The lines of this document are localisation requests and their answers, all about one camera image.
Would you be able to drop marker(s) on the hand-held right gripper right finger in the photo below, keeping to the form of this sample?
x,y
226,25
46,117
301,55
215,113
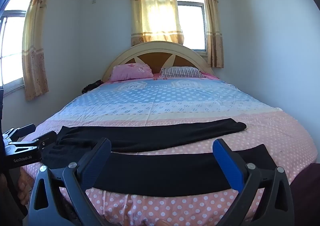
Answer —
x,y
228,166

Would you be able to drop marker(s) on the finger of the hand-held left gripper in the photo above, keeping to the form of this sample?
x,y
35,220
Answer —
x,y
20,131
47,138

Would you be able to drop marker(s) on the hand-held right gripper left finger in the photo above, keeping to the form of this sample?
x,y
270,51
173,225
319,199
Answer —
x,y
96,166

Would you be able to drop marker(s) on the black pants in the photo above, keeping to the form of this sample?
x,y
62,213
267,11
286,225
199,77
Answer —
x,y
162,173

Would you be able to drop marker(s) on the person's left forearm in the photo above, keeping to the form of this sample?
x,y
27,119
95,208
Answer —
x,y
7,203

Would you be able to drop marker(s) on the person's left hand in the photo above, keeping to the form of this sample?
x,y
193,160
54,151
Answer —
x,y
26,188

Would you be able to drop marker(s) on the dark bundle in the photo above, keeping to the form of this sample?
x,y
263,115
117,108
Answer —
x,y
91,87

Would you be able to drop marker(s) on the long yellow patterned curtain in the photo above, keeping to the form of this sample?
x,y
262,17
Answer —
x,y
33,53

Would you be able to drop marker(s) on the dark maroon cloth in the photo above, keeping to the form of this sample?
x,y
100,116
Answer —
x,y
305,191

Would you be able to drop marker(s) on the polka-dot bedspread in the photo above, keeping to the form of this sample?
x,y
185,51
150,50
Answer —
x,y
162,106

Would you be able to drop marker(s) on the large side window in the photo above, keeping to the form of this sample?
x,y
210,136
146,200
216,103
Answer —
x,y
12,40

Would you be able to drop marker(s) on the pink pillow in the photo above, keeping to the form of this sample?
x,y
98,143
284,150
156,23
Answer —
x,y
130,72

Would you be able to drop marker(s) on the striped pillow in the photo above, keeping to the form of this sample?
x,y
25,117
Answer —
x,y
180,72

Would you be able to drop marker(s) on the cream wooden headboard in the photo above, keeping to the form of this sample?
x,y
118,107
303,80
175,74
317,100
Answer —
x,y
160,47

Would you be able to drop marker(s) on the narrow yellow patterned curtain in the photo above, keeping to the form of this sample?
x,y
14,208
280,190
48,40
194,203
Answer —
x,y
212,28

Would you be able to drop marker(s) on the wide yellow patterned curtain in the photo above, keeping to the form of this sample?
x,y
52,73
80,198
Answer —
x,y
155,15

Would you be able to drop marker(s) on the window with white frame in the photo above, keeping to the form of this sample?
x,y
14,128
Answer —
x,y
191,25

